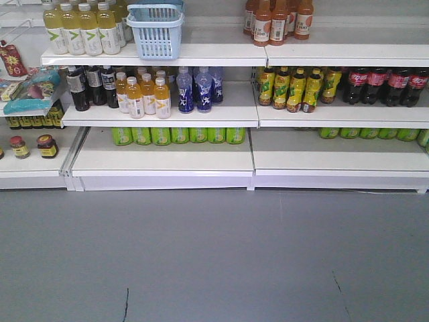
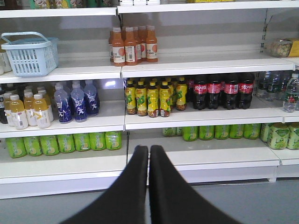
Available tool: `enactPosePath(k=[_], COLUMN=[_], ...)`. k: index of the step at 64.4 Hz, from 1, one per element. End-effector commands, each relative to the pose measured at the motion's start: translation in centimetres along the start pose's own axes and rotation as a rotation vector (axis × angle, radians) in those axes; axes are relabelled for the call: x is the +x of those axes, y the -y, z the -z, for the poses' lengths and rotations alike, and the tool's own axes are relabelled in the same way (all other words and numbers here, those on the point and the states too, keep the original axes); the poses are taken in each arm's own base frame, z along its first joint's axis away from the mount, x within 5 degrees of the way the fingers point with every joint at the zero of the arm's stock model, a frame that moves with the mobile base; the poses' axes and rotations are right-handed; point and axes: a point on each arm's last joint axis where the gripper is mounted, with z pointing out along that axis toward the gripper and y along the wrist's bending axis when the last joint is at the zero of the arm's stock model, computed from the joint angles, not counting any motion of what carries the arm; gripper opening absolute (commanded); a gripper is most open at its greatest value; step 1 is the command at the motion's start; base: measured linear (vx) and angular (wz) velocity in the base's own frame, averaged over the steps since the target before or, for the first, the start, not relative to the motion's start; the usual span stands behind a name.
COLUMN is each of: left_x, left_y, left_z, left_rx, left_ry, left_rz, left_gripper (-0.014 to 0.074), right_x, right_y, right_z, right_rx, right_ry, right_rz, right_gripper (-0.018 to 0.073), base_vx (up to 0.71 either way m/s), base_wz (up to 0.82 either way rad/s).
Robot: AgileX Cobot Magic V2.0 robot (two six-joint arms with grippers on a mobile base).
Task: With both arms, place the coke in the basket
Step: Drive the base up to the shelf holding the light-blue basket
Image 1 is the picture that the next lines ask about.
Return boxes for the orange C100 drink bottle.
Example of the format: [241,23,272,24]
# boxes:
[294,0,314,40]
[269,0,289,46]
[253,0,271,47]

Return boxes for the red snack bag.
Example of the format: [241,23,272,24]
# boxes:
[1,40,27,77]

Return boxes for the light blue plastic basket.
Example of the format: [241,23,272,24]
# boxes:
[127,1,184,60]

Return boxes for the white right upper shelf board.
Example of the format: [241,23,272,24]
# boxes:
[265,16,428,67]

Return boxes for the white right middle shelf board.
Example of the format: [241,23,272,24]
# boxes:
[255,89,428,129]

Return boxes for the blue sports drink bottle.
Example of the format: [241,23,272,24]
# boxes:
[196,66,212,113]
[176,66,194,113]
[209,66,223,104]

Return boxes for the red lid sauce jar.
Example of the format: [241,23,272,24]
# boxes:
[37,134,58,158]
[9,136,31,159]

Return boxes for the orange juice bottle white label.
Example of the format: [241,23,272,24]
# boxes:
[139,73,156,115]
[125,76,145,119]
[154,77,171,119]
[115,72,129,113]

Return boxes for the coke plastic bottle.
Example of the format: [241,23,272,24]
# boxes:
[343,66,370,105]
[385,67,411,107]
[361,67,387,105]
[400,68,428,107]

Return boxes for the pale yellow juice bottle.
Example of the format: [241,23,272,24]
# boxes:
[42,3,68,54]
[60,3,85,56]
[97,2,121,55]
[78,3,103,56]

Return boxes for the white right bottom shelf board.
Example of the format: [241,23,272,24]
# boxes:
[251,128,428,172]

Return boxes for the teal snack package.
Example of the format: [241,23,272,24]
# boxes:
[3,68,64,116]

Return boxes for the dark tea bottle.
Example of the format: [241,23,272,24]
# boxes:
[66,66,90,111]
[86,65,107,105]
[101,65,119,109]

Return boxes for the yellow green tea bottle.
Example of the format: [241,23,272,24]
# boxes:
[302,68,321,113]
[258,66,275,106]
[320,66,342,104]
[273,66,290,109]
[286,67,306,113]

